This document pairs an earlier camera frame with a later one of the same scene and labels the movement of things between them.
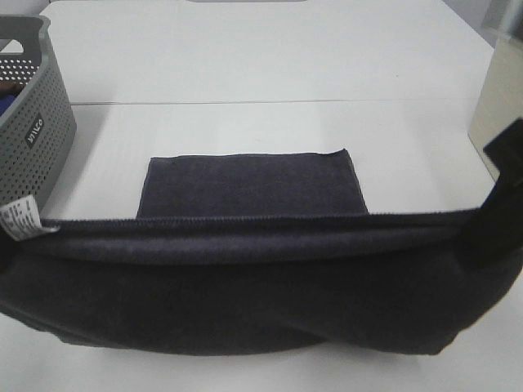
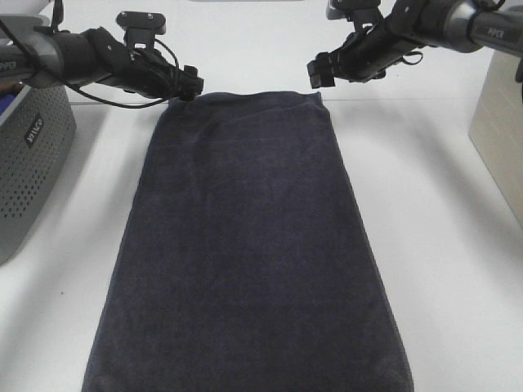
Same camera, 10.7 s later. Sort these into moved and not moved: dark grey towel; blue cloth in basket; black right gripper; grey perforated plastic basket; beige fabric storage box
Moved: dark grey towel; black right gripper
Not moved: beige fabric storage box; grey perforated plastic basket; blue cloth in basket
